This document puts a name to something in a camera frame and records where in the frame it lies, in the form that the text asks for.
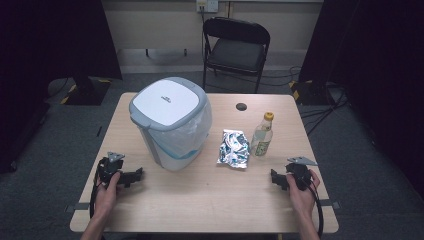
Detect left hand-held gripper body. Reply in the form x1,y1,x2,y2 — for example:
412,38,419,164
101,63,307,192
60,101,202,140
97,151,126,184

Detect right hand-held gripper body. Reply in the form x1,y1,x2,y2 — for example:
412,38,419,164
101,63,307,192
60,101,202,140
285,156,319,192

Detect silver foil snack bag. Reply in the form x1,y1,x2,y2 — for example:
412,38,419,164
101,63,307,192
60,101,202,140
216,128,251,170

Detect white grey lidded trash bin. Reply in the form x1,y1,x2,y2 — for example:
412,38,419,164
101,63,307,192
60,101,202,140
128,76,213,172

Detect person's right hand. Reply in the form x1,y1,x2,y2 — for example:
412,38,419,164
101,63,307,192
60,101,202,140
285,168,322,218

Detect person's left hand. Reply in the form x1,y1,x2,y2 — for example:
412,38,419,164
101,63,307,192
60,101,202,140
93,171,123,218

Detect clear bottle with yellow cap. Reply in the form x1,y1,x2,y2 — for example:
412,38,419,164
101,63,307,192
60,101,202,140
249,111,275,158

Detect grey tape strip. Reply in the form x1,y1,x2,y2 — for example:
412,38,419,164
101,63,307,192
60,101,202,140
318,198,342,211
64,201,91,214

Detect clear plastic bin liner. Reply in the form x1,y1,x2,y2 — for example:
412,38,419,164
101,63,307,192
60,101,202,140
142,99,213,161

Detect black stand base striped tape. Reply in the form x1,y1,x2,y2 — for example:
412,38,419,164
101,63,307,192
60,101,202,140
59,76,113,107
288,79,335,106

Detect black folding chair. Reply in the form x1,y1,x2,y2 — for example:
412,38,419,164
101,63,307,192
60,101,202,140
202,16,272,94

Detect dark curtain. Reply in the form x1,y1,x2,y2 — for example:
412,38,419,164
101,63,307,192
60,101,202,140
297,0,424,201
0,0,123,175

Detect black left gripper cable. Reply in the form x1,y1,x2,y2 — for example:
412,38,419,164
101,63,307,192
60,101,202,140
88,159,105,220

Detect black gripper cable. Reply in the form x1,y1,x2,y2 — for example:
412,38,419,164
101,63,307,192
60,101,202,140
301,179,325,239
88,159,105,220

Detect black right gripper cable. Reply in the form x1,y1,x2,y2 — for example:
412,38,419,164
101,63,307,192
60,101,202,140
301,179,325,239

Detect black floor cables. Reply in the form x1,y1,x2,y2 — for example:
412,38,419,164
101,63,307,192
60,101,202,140
299,82,350,136

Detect black cable from wall outlet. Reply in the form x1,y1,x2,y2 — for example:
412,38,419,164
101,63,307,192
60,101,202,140
199,9,206,59

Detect white wall outlet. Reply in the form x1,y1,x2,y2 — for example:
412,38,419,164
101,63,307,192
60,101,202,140
195,0,220,14

